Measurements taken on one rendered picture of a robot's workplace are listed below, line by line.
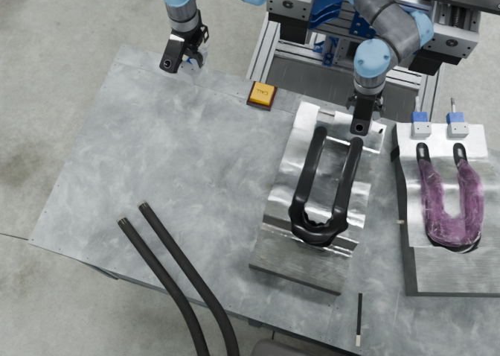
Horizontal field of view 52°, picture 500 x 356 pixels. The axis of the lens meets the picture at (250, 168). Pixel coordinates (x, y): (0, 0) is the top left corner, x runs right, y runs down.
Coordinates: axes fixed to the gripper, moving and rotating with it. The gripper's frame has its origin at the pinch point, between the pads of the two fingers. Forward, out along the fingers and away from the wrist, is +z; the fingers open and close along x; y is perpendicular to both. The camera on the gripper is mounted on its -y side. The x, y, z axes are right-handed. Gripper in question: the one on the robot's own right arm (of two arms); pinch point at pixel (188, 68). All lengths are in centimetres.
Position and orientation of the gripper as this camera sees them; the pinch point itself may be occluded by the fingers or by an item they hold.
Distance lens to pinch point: 153.9
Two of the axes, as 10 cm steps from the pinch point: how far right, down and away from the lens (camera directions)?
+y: 4.8, -8.3, 3.0
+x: -8.8, -4.5, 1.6
